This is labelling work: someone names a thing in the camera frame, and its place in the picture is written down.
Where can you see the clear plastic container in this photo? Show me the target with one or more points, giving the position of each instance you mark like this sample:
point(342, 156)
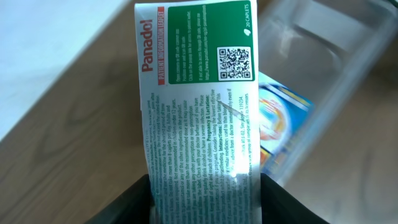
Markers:
point(320, 50)

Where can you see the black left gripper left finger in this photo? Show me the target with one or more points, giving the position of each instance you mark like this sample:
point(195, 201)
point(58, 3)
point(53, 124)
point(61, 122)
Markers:
point(131, 207)

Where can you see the blue fever medicine box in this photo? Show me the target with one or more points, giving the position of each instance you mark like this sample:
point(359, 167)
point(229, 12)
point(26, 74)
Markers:
point(282, 114)

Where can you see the white green Panadol box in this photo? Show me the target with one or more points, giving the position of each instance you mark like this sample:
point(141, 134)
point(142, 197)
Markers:
point(198, 78)

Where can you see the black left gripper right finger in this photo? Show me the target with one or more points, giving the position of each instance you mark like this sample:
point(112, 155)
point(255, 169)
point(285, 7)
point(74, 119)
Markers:
point(280, 207)

